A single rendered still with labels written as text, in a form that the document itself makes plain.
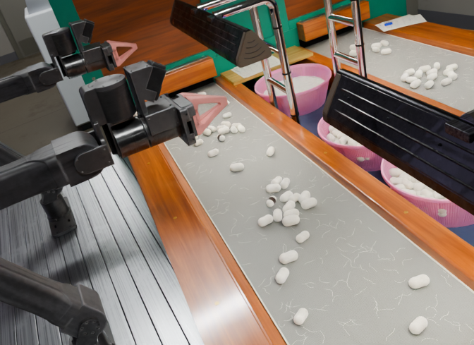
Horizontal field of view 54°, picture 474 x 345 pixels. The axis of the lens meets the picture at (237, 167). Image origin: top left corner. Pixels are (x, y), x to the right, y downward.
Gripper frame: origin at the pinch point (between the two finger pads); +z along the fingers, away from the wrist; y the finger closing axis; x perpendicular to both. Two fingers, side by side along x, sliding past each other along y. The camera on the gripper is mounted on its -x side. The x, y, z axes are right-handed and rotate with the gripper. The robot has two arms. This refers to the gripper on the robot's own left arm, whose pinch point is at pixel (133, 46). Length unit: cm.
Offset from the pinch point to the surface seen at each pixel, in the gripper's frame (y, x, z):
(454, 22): 137, 89, 277
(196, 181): -26.9, 32.3, -0.3
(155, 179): -20.9, 30.2, -9.5
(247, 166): -31.1, 31.7, 13.3
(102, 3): 38.1, -8.4, 1.9
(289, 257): -70, 31, 2
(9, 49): 640, 91, -50
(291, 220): -61, 30, 9
